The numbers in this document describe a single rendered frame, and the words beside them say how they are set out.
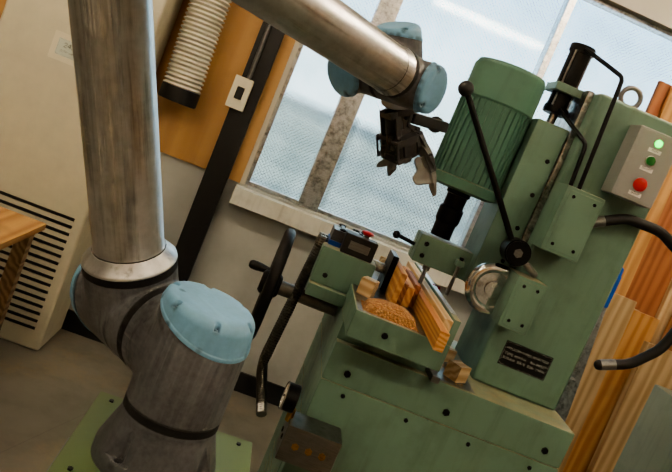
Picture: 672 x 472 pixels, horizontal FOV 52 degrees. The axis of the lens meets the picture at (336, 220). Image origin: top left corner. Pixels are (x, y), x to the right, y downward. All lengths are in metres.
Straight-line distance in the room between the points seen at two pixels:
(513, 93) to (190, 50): 1.47
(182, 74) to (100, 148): 1.74
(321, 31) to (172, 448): 0.64
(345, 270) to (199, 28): 1.41
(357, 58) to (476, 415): 0.86
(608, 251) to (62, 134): 1.92
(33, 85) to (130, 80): 1.78
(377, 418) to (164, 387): 0.67
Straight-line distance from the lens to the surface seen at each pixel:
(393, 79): 1.18
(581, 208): 1.59
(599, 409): 3.16
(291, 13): 0.99
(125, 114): 1.02
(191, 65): 2.76
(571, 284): 1.70
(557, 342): 1.73
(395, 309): 1.45
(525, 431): 1.66
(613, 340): 3.06
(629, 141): 1.66
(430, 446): 1.63
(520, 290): 1.57
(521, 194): 1.67
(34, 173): 2.79
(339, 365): 1.54
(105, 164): 1.05
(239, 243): 2.98
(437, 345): 1.37
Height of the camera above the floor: 1.22
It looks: 7 degrees down
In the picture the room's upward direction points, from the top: 23 degrees clockwise
